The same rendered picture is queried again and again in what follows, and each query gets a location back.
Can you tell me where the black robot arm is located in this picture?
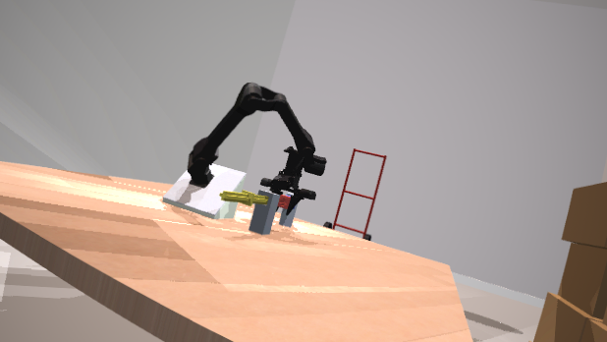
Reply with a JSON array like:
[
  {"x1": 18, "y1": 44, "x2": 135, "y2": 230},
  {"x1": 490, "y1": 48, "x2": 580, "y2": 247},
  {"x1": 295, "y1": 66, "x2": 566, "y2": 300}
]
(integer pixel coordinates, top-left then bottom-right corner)
[{"x1": 188, "y1": 83, "x2": 327, "y2": 191}]

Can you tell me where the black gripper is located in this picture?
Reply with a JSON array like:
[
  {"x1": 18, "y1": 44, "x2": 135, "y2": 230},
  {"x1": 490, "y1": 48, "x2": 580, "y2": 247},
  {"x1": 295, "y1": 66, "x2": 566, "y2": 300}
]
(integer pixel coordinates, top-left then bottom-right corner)
[{"x1": 260, "y1": 166, "x2": 316, "y2": 215}]

